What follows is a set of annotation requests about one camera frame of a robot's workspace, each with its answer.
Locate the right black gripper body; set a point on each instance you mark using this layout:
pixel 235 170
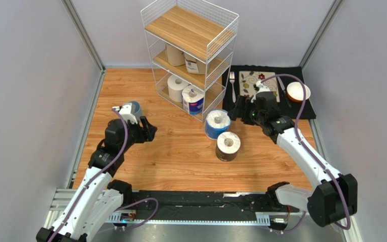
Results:
pixel 244 111

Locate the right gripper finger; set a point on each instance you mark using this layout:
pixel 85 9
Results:
pixel 237 111
pixel 242 102

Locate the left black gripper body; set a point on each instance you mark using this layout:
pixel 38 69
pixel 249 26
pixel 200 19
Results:
pixel 135 135

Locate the blue paper towel roll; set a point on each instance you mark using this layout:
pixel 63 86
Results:
pixel 217 122

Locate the white roll dark brown wrapper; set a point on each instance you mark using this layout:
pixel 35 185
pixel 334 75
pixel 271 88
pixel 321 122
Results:
pixel 227 146

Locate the white roll blue label wrapper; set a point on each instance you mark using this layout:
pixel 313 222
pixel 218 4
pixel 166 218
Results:
pixel 193 100

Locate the plain white paper towel roll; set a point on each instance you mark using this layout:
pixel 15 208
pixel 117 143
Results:
pixel 175 87

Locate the brown paper roll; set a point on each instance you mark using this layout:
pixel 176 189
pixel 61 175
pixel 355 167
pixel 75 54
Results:
pixel 175 56
pixel 194 65

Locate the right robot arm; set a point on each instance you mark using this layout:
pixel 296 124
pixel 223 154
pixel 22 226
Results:
pixel 333 196

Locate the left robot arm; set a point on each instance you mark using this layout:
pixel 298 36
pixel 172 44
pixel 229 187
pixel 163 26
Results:
pixel 99 195

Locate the square floral plate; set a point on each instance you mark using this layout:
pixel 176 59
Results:
pixel 248 78

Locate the blue grey cup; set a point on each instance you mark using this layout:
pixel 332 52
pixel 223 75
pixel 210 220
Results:
pixel 136 109

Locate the silver fork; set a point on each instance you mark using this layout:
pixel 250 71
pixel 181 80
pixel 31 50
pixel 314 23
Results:
pixel 232 81

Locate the orange white bowl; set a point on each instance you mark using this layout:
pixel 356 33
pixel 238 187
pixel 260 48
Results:
pixel 295 92

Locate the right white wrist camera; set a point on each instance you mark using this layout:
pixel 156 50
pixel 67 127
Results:
pixel 259 87

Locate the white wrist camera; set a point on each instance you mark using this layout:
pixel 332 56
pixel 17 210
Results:
pixel 259 87
pixel 124 112

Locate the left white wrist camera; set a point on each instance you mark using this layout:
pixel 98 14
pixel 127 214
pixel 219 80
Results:
pixel 124 112

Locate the dark handled knife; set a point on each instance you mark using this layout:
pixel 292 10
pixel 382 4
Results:
pixel 284 92

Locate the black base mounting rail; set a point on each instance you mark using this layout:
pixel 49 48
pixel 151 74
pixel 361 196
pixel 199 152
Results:
pixel 204 206

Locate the white wire wooden shelf rack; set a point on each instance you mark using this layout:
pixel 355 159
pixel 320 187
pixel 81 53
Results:
pixel 200 28

